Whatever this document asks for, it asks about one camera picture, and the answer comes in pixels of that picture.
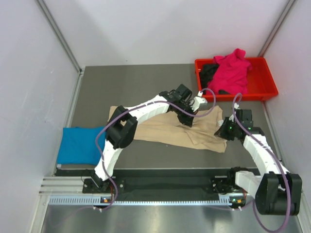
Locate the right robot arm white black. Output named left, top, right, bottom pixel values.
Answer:
left=215, top=105, right=302, bottom=216

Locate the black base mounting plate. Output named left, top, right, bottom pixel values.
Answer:
left=81, top=168, right=240, bottom=200

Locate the grey slotted cable duct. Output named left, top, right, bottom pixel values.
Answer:
left=48, top=194, right=246, bottom=208

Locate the pink t shirt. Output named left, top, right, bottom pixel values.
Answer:
left=208, top=48, right=252, bottom=95

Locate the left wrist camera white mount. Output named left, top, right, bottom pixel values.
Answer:
left=191, top=91, right=207, bottom=112

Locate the aluminium frame rail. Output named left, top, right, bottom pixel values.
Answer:
left=39, top=177, right=84, bottom=195

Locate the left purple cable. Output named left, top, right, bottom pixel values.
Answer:
left=94, top=87, right=217, bottom=211

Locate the black t shirt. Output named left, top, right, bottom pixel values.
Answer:
left=199, top=64, right=231, bottom=95

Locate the red plastic bin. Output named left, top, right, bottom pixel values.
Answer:
left=194, top=57, right=278, bottom=102

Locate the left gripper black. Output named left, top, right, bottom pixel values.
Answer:
left=174, top=101, right=198, bottom=128

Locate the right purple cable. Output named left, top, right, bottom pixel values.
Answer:
left=232, top=93, right=292, bottom=233

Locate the beige t shirt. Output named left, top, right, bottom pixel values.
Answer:
left=107, top=104, right=228, bottom=153

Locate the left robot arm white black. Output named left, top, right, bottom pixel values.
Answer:
left=92, top=84, right=206, bottom=193

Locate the folded blue t shirt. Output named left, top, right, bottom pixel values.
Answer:
left=57, top=127, right=103, bottom=166

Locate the purple cable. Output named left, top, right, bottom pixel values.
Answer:
left=232, top=93, right=292, bottom=233
left=94, top=87, right=217, bottom=211

